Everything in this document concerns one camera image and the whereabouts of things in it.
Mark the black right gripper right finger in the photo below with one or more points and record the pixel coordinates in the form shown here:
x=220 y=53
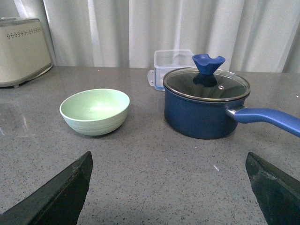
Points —
x=277 y=193

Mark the dark blue saucepan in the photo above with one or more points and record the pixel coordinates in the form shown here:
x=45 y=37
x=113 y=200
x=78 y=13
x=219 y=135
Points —
x=213 y=120

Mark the glass lid with blue knob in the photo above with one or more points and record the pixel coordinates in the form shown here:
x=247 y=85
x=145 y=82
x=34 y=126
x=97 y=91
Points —
x=206 y=82

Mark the cream white toaster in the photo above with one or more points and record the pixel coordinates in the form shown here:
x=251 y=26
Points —
x=24 y=54

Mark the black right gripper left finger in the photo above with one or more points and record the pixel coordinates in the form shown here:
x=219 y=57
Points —
x=59 y=201

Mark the light green bowl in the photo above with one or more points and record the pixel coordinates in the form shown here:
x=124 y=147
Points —
x=95 y=112

